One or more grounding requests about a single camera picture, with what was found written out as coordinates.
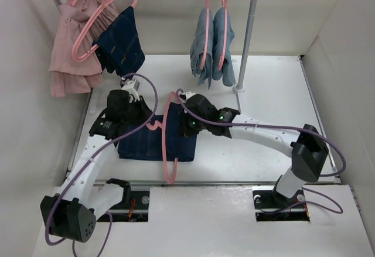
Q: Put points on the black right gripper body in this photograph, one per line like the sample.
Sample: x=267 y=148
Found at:
x=191 y=126

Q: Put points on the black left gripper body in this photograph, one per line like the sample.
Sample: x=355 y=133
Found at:
x=136 y=113

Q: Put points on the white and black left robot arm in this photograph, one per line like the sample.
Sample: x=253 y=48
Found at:
x=73 y=211

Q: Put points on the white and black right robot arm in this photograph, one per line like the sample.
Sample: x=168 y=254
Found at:
x=304 y=146

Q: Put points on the pink hanger left light jeans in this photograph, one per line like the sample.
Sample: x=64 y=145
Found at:
x=204 y=54

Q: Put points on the pink hanger light jeans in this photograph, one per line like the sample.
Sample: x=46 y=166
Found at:
x=222 y=26
x=204 y=54

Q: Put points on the pink hanger right light jeans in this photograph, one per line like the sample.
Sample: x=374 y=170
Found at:
x=222 y=26

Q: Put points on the light blue hanging jeans right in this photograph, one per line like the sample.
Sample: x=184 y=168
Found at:
x=227 y=72

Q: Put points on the light blue hanging jeans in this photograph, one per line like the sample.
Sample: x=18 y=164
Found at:
x=227 y=72
x=197 y=49

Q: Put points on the dark blue hanging jeans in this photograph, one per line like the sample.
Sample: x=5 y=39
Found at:
x=119 y=49

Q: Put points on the pink ruffled dress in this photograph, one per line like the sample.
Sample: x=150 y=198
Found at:
x=69 y=76

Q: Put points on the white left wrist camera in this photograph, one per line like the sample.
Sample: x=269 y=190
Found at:
x=131 y=86

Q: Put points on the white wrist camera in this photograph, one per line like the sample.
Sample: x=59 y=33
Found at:
x=131 y=86
x=186 y=95

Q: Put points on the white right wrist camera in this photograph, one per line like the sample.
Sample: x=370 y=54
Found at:
x=186 y=95

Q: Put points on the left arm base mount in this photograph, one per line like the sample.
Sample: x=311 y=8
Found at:
x=134 y=210

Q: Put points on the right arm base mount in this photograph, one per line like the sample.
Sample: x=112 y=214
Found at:
x=272 y=207

